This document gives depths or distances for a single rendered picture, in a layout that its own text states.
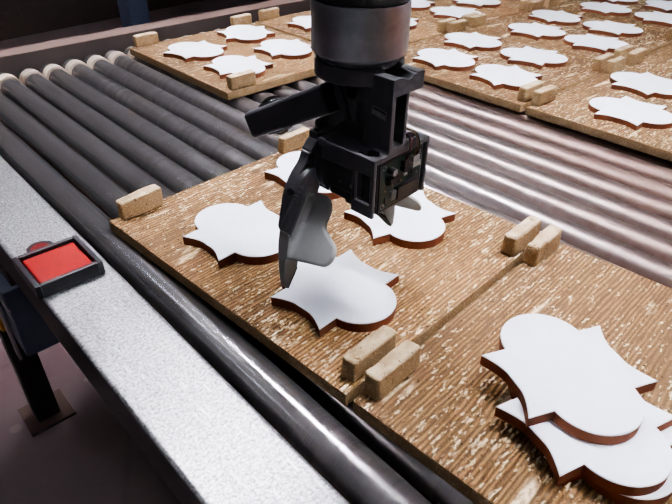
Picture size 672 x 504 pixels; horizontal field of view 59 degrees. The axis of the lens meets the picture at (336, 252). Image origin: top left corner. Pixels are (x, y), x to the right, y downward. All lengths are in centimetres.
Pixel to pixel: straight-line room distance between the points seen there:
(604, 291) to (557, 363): 18
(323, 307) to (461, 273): 17
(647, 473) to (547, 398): 8
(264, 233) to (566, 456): 40
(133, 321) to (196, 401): 14
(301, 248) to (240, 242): 18
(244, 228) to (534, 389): 38
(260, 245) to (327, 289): 11
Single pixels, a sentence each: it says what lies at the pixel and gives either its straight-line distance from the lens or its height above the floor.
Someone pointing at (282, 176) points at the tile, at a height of 95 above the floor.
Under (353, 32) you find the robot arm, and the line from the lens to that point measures 44.
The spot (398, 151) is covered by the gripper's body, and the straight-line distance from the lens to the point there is 47.
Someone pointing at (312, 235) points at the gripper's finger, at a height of 105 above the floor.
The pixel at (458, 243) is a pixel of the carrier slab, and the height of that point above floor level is 94.
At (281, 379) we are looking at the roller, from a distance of 56.
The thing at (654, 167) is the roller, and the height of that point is 92.
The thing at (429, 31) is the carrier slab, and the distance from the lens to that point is 161.
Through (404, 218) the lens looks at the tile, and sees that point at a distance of 73.
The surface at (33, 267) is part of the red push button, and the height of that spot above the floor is 93.
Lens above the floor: 132
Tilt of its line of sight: 35 degrees down
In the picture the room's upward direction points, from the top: straight up
